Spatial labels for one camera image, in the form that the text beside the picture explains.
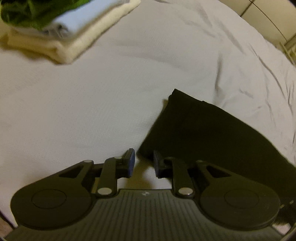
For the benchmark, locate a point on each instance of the white duvet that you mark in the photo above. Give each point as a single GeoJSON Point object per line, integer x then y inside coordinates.
{"type": "Point", "coordinates": [53, 116]}

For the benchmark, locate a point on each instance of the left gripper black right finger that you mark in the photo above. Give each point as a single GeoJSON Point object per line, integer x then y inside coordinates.
{"type": "Point", "coordinates": [226, 198]}

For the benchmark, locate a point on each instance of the white sliding wardrobe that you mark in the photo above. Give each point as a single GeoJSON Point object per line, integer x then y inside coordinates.
{"type": "Point", "coordinates": [275, 20]}

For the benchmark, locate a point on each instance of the black garment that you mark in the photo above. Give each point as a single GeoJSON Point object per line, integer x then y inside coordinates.
{"type": "Point", "coordinates": [191, 130]}

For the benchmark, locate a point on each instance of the wooden shelf unit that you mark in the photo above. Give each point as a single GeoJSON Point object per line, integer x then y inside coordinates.
{"type": "Point", "coordinates": [288, 50]}

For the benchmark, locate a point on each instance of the green folded cloth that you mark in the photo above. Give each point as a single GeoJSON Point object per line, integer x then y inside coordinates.
{"type": "Point", "coordinates": [36, 14]}

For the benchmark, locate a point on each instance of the light blue folded cloth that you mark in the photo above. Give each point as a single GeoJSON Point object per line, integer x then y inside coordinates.
{"type": "Point", "coordinates": [72, 22]}

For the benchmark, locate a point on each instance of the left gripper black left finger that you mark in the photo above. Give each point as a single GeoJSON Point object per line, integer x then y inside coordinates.
{"type": "Point", "coordinates": [67, 196]}

